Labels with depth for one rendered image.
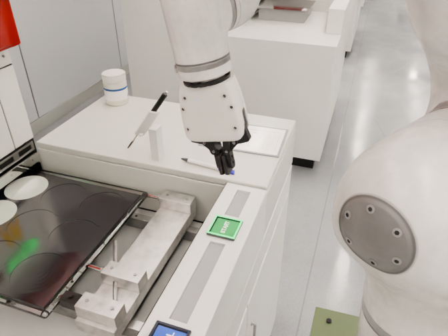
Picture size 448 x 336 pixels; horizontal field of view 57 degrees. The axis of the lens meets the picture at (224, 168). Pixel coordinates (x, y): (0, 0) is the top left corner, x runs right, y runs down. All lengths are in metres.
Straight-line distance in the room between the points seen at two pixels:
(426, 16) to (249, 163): 0.69
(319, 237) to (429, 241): 1.95
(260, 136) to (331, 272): 1.13
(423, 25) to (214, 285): 0.50
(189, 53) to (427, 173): 0.39
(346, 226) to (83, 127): 0.96
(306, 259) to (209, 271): 1.42
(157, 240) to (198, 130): 0.32
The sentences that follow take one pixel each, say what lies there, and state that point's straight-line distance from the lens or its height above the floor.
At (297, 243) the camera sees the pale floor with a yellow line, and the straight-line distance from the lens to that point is 2.20.
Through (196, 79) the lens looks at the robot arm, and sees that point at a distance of 0.61.
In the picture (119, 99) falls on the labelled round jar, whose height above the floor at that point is 0.99.
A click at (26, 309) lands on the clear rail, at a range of 0.82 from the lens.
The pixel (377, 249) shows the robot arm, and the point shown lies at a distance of 0.33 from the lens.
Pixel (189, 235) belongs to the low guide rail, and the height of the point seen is 0.84.
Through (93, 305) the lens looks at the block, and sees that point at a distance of 0.78.
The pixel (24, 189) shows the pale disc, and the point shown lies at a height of 0.90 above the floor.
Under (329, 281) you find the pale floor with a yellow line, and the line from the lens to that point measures 2.05.
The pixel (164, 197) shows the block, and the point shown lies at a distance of 0.97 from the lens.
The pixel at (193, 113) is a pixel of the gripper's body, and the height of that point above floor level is 1.21.
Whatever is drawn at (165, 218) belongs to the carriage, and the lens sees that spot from 0.96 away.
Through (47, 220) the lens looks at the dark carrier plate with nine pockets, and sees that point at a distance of 0.99.
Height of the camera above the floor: 1.49
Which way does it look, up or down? 33 degrees down
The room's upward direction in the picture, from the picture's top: straight up
